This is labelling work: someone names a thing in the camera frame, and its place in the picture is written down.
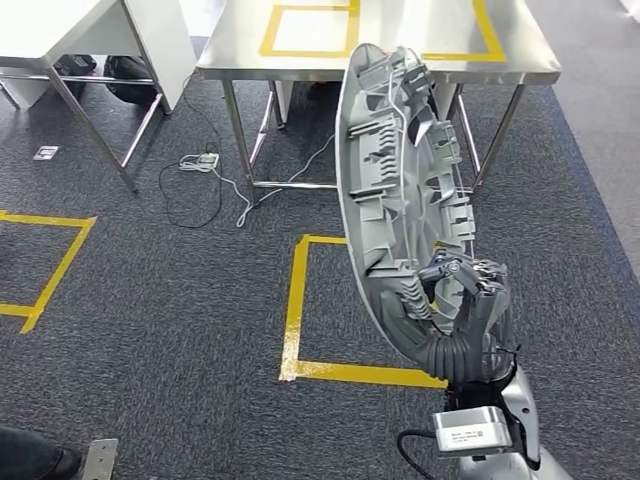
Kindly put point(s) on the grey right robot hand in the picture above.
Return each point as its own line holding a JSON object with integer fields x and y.
{"x": 484, "y": 311}

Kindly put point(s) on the grey plastic wheel hubcap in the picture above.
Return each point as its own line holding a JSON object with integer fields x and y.
{"x": 400, "y": 199}

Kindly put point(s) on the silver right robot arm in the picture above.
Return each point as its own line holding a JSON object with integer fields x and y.
{"x": 520, "y": 411}

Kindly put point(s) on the yellow workbench tape square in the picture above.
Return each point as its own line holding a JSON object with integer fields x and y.
{"x": 310, "y": 51}
{"x": 465, "y": 57}

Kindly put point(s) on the stainless steel workbench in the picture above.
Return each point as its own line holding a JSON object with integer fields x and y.
{"x": 240, "y": 40}

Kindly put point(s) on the yellow floor tape square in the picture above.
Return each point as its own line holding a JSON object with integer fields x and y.
{"x": 295, "y": 298}
{"x": 45, "y": 220}

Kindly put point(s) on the white power strip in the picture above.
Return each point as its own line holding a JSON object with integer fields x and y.
{"x": 207, "y": 160}

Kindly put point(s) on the black bag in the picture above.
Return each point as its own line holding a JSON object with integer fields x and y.
{"x": 75, "y": 69}
{"x": 130, "y": 79}

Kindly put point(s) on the floor socket plate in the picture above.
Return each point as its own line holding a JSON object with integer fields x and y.
{"x": 46, "y": 153}

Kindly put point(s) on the person's foot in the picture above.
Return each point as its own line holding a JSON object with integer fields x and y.
{"x": 30, "y": 457}

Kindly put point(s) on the white table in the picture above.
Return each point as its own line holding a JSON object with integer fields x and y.
{"x": 50, "y": 26}

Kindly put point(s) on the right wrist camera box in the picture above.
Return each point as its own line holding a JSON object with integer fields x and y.
{"x": 472, "y": 434}

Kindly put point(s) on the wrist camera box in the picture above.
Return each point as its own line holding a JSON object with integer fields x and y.
{"x": 100, "y": 460}
{"x": 472, "y": 434}

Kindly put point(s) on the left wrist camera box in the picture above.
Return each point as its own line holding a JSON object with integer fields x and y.
{"x": 100, "y": 460}

